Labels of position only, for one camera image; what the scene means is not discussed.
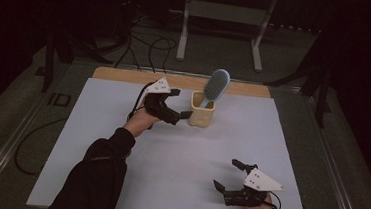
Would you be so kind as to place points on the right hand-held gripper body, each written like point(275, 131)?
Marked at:
point(261, 182)

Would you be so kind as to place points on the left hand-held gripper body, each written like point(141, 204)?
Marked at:
point(160, 104)

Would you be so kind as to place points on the beige square cup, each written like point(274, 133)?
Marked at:
point(201, 117)

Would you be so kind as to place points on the light blue hairbrush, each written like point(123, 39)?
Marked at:
point(216, 85)

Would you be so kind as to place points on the person's left hand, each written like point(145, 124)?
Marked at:
point(140, 121)

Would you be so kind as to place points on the pale blue table sheet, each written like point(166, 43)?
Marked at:
point(181, 171)

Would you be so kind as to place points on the white metal stand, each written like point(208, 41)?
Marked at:
point(226, 12)

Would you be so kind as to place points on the black metal stand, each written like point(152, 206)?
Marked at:
point(321, 88)

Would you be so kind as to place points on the black tripod stand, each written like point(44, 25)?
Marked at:
point(49, 63)

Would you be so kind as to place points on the metal floor rail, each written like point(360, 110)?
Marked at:
point(334, 169)
point(6, 150)

